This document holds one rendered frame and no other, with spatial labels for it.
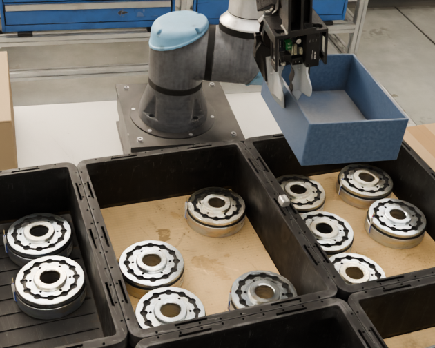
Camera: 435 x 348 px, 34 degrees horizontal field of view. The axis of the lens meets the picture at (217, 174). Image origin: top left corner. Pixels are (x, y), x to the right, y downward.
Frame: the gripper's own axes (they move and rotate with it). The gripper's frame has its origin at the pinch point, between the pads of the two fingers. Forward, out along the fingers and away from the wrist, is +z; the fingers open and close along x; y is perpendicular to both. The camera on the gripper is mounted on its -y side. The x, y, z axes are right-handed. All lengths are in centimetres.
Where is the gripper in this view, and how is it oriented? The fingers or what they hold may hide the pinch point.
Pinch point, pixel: (285, 96)
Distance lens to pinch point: 103.9
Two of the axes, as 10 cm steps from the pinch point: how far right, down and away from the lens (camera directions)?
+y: 2.0, 6.0, -7.8
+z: 0.6, 7.8, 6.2
